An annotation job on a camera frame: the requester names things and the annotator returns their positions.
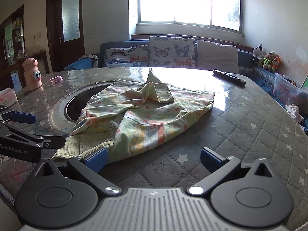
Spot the green patterned child garment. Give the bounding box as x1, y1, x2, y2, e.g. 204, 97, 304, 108
53, 72, 215, 163

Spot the tissue pack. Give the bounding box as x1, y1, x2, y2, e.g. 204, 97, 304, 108
0, 88, 18, 107

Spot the round induction cooktop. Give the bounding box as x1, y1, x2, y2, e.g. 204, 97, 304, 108
48, 81, 114, 135

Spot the pink cartoon water bottle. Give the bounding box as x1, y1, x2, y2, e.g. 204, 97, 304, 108
23, 57, 42, 91

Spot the small pink hair clip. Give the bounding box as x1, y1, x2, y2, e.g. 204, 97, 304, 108
50, 76, 63, 84

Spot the dark wooden cabinet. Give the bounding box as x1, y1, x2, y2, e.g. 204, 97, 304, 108
1, 6, 50, 91

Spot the black remote control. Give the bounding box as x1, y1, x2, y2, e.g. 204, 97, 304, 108
213, 69, 246, 87

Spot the blue blanket on sofa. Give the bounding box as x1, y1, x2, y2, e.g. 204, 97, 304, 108
64, 54, 99, 70

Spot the clear plastic toy bin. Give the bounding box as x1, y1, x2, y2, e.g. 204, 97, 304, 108
273, 73, 307, 108

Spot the plain beige cushion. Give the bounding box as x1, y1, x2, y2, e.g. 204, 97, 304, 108
197, 40, 239, 74

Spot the blue sofa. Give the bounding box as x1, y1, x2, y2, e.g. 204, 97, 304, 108
95, 39, 275, 80

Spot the orange plush toy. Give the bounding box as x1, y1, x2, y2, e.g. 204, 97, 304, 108
271, 55, 281, 73

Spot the green vest plush toy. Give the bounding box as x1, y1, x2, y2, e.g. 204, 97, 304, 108
263, 51, 277, 71

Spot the low butterfly pillow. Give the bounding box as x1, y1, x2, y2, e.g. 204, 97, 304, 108
103, 45, 148, 68

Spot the cow plush toy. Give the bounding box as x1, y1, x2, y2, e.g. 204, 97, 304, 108
252, 44, 263, 64

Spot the upright butterfly cushion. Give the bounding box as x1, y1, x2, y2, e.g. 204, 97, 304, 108
149, 36, 196, 69

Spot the dark wooden door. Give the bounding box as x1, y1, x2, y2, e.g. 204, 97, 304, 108
46, 0, 85, 72

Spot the window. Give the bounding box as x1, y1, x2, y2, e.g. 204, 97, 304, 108
138, 0, 242, 32

